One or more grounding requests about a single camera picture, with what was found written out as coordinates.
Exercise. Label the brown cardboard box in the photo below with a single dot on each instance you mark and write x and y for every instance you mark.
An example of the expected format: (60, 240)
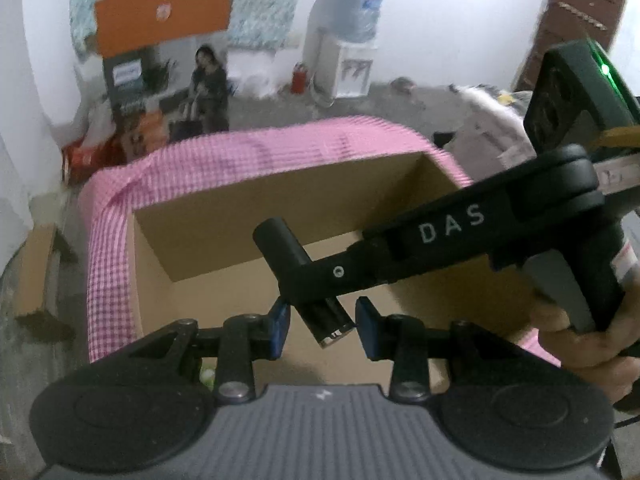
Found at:
(200, 240)

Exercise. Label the white curtain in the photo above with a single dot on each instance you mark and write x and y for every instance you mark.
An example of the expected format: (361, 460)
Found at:
(30, 110)

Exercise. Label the blue water jug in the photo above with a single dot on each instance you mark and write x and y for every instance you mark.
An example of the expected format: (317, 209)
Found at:
(357, 10)

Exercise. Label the pink checkered bed sheet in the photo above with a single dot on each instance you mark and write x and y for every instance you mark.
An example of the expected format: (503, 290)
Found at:
(110, 260)

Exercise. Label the orange printed appliance box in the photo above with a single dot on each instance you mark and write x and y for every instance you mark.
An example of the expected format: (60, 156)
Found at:
(165, 15)

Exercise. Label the red plastic bag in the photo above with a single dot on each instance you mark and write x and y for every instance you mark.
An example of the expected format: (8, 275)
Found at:
(90, 155)

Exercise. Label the pink rag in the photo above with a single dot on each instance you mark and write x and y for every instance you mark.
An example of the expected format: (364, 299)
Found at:
(402, 85)

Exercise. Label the floral wall cloth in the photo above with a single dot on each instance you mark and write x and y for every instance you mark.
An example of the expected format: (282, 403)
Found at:
(270, 5)

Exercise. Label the black flashlight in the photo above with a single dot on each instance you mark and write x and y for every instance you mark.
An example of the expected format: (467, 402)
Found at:
(282, 240)

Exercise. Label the white quilted mattress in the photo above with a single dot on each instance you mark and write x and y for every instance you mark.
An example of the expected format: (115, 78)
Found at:
(492, 120)

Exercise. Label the red thermos bottle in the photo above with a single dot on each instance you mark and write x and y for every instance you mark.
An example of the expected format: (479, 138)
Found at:
(299, 79)

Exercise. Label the white water dispenser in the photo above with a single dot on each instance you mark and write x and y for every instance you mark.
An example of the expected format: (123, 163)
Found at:
(345, 70)

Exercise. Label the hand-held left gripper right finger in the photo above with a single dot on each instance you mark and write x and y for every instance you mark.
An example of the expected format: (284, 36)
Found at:
(367, 332)

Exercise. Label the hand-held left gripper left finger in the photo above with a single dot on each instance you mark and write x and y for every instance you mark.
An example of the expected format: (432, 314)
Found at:
(280, 332)

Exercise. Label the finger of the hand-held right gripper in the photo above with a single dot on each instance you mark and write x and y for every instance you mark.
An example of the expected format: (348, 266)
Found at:
(340, 272)

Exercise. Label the small wooden stool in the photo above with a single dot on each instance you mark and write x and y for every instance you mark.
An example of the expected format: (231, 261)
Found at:
(37, 270)

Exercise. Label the person's right hand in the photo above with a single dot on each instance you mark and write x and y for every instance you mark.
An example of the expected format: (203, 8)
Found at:
(595, 360)

